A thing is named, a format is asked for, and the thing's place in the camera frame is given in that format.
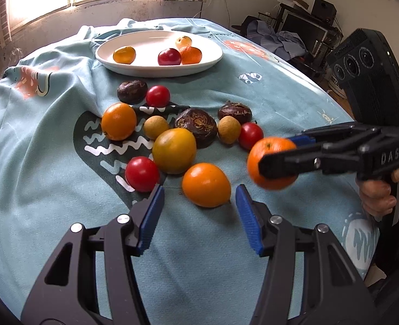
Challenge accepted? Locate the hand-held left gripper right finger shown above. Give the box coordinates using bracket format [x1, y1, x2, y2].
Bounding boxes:
[235, 184, 379, 325]

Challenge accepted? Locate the light blue printed tablecloth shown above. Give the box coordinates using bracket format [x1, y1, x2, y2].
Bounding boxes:
[0, 17, 383, 325]

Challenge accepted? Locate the large yellow green citrus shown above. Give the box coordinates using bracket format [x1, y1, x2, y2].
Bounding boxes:
[152, 128, 198, 175]

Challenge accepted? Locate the round orange kumquat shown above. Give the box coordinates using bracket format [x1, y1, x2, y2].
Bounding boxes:
[181, 163, 232, 208]
[101, 102, 137, 141]

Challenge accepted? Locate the yellow orange kumquat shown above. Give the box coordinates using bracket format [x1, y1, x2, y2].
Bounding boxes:
[113, 46, 136, 64]

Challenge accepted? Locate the black speaker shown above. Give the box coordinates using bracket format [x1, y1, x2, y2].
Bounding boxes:
[311, 0, 337, 25]

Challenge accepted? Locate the person's right hand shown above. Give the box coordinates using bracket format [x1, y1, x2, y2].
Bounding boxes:
[359, 162, 399, 217]

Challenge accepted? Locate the large orange mandarin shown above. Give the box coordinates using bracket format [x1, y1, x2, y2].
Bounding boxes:
[247, 136, 298, 190]

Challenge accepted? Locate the large dark water chestnut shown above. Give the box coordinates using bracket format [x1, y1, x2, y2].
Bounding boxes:
[174, 108, 218, 149]

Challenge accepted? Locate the brown longan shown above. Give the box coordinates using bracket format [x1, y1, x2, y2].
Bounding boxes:
[143, 115, 169, 140]
[217, 116, 242, 145]

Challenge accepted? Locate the black monitor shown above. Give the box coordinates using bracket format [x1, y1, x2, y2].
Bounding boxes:
[282, 9, 329, 51]

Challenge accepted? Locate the dark red tomato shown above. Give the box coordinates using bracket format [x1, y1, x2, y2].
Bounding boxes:
[158, 48, 182, 66]

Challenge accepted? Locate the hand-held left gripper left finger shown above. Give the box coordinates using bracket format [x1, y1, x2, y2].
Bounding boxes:
[20, 184, 166, 325]

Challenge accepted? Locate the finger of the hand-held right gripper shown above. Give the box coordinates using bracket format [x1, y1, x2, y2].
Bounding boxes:
[286, 123, 381, 150]
[258, 142, 366, 180]

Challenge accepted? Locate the white oval plate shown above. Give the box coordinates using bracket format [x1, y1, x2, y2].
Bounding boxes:
[95, 30, 224, 77]

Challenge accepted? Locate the cardboard box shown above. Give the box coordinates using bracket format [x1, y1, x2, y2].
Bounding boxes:
[279, 0, 310, 9]

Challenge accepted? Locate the white power cable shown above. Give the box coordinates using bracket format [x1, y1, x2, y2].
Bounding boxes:
[199, 0, 218, 20]

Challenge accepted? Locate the small orange mandarin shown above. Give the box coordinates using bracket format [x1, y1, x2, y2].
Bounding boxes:
[179, 45, 202, 65]

